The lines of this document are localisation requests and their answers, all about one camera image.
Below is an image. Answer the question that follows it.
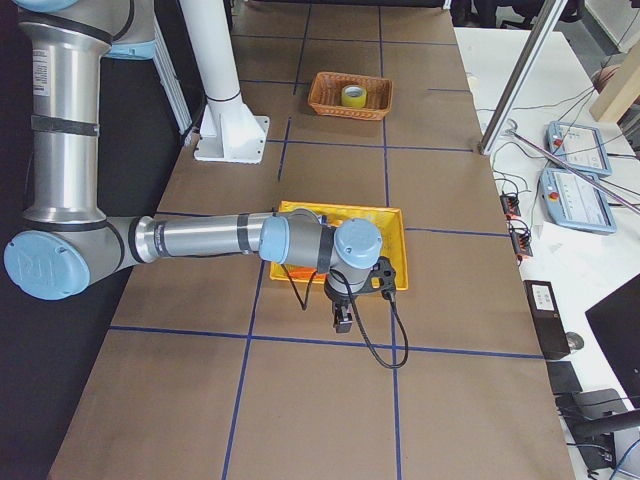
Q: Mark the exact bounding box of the aluminium frame post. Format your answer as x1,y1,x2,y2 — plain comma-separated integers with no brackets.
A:
479,0,567,155

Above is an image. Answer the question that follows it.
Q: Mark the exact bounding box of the upper orange black connector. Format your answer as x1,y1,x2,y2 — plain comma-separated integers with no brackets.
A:
499,192,521,219

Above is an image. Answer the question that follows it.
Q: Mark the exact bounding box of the black monitor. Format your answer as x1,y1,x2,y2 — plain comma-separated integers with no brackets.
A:
586,278,639,407

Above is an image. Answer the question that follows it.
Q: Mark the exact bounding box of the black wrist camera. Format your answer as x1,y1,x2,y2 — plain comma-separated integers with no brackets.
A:
370,256,396,302

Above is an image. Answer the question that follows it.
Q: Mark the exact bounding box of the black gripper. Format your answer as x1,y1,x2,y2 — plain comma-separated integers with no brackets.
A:
324,287,353,334

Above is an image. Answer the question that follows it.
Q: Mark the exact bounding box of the wooden board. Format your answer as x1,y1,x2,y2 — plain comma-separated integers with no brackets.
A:
590,43,639,123

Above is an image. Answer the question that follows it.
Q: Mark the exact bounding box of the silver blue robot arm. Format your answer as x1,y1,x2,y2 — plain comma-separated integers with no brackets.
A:
4,1,396,333

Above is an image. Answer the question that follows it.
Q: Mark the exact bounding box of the thin metal rod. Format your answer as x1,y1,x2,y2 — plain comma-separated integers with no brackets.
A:
504,127,640,216

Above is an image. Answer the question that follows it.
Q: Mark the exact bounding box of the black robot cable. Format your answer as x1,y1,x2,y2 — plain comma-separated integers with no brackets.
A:
279,262,410,371

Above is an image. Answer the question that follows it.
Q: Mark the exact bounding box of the black rectangular box device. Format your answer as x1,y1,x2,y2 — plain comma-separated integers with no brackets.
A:
523,280,570,360

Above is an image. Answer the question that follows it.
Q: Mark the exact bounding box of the brown wicker basket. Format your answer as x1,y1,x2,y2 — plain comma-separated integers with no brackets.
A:
308,72,393,121

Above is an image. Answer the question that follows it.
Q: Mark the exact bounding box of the orange black connector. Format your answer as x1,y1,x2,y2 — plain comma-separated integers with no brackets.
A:
499,192,521,219
509,227,533,260

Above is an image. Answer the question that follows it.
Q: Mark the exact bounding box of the black monitor stand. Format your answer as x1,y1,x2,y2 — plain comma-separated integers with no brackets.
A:
545,359,640,471

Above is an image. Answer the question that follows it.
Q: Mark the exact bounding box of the lower orange black connector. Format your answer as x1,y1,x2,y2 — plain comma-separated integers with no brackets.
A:
509,227,533,260

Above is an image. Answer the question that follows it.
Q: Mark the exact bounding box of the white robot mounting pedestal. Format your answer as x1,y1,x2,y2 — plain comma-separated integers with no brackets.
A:
180,0,270,164

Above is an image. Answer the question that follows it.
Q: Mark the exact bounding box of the upper teach pendant tablet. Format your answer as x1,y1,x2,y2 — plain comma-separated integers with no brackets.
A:
547,121,612,177

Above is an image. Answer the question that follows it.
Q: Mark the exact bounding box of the lower teach pendant tablet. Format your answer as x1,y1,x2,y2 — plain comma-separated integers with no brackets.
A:
539,168,617,235

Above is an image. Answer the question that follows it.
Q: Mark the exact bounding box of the yellow woven plastic basket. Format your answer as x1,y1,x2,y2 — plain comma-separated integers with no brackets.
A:
278,200,409,290

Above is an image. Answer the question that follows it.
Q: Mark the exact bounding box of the teach pendant tablet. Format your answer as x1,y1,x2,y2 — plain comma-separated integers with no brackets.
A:
547,121,612,177
539,168,617,235

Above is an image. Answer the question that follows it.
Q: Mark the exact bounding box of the yellow-green tape roll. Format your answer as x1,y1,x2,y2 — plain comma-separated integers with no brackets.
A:
341,85,368,109

